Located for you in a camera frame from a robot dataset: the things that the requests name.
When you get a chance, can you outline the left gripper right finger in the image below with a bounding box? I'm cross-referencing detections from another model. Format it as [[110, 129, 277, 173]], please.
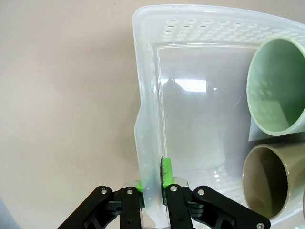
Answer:
[[161, 156, 272, 229]]

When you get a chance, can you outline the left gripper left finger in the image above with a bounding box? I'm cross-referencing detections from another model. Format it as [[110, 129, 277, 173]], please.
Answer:
[[58, 180, 144, 229]]

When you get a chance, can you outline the white translucent perforated basket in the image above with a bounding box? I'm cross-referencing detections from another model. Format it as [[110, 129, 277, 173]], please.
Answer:
[[132, 5, 305, 229]]

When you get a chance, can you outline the tall beige plastic cup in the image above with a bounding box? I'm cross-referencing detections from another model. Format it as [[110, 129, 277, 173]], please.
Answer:
[[241, 143, 305, 218]]

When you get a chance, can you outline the light green plastic cup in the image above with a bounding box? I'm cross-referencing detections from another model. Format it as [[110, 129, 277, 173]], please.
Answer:
[[245, 37, 305, 136]]

